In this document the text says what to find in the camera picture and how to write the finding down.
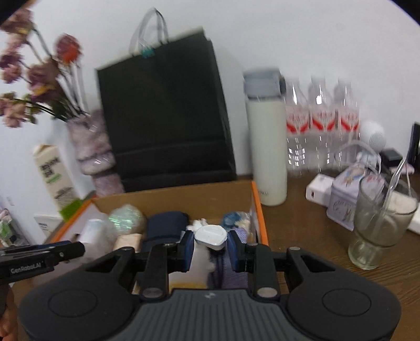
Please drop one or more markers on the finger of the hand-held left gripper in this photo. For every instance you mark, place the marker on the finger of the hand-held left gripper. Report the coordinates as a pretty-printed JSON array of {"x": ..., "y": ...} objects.
[
  {"x": 55, "y": 244},
  {"x": 70, "y": 251}
]

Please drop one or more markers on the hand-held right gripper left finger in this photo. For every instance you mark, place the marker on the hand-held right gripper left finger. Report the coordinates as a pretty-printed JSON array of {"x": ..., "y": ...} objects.
[{"x": 187, "y": 252}]

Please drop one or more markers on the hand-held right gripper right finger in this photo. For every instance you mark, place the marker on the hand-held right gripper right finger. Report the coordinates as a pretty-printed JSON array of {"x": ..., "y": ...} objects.
[{"x": 233, "y": 252}]

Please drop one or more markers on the white round case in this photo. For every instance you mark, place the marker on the white round case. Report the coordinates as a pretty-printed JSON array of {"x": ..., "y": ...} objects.
[{"x": 211, "y": 237}]

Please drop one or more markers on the red orange cardboard box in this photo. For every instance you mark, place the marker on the red orange cardboard box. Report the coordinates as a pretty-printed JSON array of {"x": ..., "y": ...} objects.
[{"x": 197, "y": 200}]

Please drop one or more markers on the wooden desktop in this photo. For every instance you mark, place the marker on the wooden desktop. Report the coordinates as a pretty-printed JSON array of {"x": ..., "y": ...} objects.
[{"x": 311, "y": 236}]

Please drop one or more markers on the small white bottle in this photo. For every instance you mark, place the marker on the small white bottle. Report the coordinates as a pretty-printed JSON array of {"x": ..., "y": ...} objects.
[{"x": 96, "y": 234}]

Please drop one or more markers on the navy folded cloth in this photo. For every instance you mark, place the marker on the navy folded cloth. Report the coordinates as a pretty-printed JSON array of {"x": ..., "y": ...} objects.
[{"x": 165, "y": 228}]

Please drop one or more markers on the colourful blurred clutter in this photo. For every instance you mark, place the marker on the colourful blurred clutter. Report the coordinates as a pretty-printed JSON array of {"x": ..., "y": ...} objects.
[{"x": 8, "y": 226}]

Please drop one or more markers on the iridescent ball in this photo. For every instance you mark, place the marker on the iridescent ball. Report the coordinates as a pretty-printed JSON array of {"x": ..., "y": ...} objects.
[{"x": 126, "y": 219}]

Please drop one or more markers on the white green milk carton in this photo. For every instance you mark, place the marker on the white green milk carton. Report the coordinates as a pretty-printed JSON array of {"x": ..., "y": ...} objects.
[{"x": 54, "y": 177}]

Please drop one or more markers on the mottled pink vase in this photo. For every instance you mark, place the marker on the mottled pink vase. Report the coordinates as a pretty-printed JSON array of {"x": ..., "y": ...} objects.
[{"x": 95, "y": 154}]

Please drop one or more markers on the white power strip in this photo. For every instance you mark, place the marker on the white power strip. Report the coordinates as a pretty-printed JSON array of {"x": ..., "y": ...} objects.
[{"x": 320, "y": 190}]

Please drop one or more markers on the white thermos bottle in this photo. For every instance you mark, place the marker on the white thermos bottle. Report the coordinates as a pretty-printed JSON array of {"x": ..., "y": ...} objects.
[{"x": 265, "y": 147}]

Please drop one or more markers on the decorated tin box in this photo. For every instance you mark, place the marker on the decorated tin box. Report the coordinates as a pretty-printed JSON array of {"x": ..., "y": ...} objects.
[{"x": 343, "y": 200}]

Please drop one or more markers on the black paper bag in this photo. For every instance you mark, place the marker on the black paper bag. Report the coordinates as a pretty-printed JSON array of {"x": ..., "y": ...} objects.
[{"x": 164, "y": 114}]

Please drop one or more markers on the clear glass cup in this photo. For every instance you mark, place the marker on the clear glass cup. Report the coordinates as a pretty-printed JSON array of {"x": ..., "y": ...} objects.
[{"x": 374, "y": 239}]

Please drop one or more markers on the dried pink flowers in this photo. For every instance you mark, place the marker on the dried pink flowers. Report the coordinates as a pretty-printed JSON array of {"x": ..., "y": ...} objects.
[{"x": 39, "y": 75}]

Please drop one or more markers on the glass straw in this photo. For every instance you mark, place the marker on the glass straw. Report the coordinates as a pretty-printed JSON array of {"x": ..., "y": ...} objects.
[{"x": 395, "y": 180}]

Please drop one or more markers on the white round gadget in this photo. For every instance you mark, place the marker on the white round gadget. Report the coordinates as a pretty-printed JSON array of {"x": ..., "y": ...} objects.
[{"x": 372, "y": 136}]

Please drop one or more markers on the small black device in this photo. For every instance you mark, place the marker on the small black device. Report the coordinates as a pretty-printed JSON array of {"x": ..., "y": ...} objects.
[{"x": 392, "y": 158}]

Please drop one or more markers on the green binder clip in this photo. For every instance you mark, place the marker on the green binder clip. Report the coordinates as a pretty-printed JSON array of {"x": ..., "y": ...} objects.
[{"x": 148, "y": 53}]

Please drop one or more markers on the black upright stand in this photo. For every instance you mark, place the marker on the black upright stand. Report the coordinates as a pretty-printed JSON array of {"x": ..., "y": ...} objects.
[{"x": 415, "y": 147}]

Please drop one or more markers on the white wall socket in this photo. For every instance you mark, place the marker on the white wall socket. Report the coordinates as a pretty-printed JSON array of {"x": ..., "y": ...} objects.
[{"x": 46, "y": 225}]

